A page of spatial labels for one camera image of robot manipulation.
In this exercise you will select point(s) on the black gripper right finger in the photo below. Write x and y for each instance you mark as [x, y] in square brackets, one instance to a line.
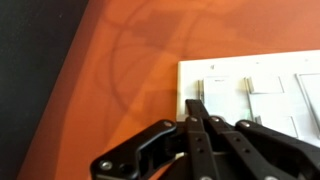
[266, 150]

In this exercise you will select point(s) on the white rocker switch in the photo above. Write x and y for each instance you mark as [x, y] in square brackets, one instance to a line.
[218, 96]
[311, 100]
[270, 103]

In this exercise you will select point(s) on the white triple switch plate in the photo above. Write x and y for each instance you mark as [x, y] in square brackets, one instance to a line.
[233, 66]

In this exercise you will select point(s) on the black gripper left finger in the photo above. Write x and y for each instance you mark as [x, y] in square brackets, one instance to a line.
[133, 153]

